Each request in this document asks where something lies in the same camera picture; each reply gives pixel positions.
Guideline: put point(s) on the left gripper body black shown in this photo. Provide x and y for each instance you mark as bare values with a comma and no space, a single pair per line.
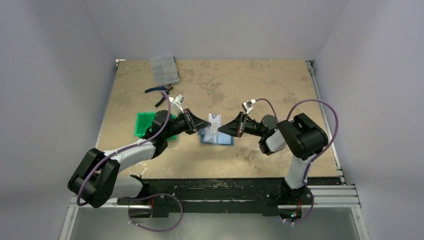
179,125

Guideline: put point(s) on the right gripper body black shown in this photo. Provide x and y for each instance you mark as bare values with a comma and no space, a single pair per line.
243,124

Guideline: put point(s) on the white printed credit card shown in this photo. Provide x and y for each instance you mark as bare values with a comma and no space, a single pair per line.
213,124

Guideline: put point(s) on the blue card holder wallet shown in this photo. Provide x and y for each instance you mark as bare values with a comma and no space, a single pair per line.
223,140

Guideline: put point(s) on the green plastic bin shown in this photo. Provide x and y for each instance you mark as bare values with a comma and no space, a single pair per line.
145,125

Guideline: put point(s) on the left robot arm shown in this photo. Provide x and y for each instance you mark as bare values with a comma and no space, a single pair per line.
130,155

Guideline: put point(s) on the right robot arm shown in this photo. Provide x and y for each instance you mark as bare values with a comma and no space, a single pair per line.
301,135

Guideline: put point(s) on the clear plastic organizer box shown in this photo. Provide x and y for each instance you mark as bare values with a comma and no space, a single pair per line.
164,70

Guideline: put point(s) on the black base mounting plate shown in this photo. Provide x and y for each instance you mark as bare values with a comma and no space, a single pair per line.
267,196

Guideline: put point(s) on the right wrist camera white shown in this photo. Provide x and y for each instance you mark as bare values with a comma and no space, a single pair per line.
247,106

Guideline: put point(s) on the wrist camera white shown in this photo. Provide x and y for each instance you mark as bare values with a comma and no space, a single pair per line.
176,103
247,106

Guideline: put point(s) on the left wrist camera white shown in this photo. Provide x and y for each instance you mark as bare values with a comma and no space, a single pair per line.
176,103

